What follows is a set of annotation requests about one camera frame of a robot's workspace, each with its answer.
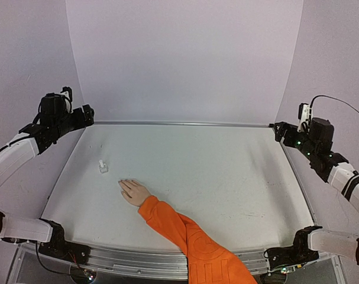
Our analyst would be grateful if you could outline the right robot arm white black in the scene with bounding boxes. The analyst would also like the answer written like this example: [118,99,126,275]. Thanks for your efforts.
[267,118,359,269]

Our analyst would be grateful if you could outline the mannequin hand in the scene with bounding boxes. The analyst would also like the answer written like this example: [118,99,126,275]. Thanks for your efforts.
[118,179,151,207]

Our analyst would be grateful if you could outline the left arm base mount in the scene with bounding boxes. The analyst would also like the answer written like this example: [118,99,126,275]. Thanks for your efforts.
[38,218,90,265]

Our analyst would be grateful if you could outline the orange sleeve forearm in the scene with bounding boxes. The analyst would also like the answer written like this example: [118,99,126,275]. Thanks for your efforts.
[138,196,256,283]

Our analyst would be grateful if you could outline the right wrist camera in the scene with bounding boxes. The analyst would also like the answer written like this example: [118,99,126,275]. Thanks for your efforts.
[297,103,312,133]

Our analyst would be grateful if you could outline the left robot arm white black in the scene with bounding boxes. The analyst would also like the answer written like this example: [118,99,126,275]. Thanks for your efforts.
[0,87,95,259]

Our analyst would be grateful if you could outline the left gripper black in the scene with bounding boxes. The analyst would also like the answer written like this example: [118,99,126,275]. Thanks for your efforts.
[54,104,95,138]

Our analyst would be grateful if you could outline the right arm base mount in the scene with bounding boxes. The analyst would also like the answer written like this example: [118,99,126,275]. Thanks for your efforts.
[264,226,322,271]

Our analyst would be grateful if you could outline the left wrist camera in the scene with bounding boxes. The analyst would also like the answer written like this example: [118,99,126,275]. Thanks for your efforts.
[60,86,73,113]

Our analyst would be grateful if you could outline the clear nail polish bottle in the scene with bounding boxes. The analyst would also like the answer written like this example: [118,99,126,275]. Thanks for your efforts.
[99,160,108,174]

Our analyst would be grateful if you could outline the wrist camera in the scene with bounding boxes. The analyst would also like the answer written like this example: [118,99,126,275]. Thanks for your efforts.
[60,86,73,113]
[297,103,312,133]

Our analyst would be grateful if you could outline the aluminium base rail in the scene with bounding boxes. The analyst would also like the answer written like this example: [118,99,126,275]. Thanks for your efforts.
[7,230,345,284]

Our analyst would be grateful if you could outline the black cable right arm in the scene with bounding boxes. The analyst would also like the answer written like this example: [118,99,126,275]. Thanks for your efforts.
[310,94,359,122]

